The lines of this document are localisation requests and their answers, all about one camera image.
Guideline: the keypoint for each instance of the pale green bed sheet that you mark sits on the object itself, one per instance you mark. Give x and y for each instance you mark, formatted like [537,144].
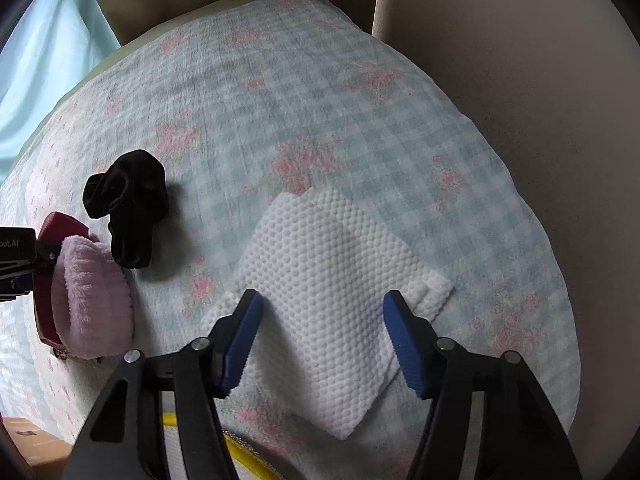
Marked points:
[200,7]

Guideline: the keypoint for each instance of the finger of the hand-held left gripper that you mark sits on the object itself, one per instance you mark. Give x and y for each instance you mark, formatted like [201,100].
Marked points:
[46,256]

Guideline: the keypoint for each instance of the pink fluffy cloth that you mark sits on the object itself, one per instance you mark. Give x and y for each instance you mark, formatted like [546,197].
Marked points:
[92,300]

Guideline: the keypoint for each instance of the brown cardboard box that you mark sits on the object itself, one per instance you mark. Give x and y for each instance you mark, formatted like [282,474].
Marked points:
[35,447]

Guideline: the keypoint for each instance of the black crumpled cloth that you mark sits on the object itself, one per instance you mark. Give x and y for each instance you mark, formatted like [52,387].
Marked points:
[131,195]

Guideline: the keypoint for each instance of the floral checked blanket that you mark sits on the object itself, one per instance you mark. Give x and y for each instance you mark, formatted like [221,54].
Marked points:
[300,110]

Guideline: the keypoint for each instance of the white dotted towel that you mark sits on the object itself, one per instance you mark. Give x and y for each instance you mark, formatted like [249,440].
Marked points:
[320,270]

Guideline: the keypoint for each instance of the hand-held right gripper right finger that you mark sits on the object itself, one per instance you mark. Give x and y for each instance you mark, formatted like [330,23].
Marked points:
[406,347]

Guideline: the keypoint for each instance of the beige padded cushion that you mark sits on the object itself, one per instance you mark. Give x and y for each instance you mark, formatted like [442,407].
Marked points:
[500,85]

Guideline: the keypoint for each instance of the dark red pouch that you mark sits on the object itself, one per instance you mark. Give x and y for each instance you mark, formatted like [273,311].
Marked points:
[44,315]

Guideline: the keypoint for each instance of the light blue curtain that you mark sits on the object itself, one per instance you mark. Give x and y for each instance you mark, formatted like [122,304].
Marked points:
[40,60]

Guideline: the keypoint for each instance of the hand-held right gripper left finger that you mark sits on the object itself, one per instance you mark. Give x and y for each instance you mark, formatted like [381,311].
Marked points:
[244,342]

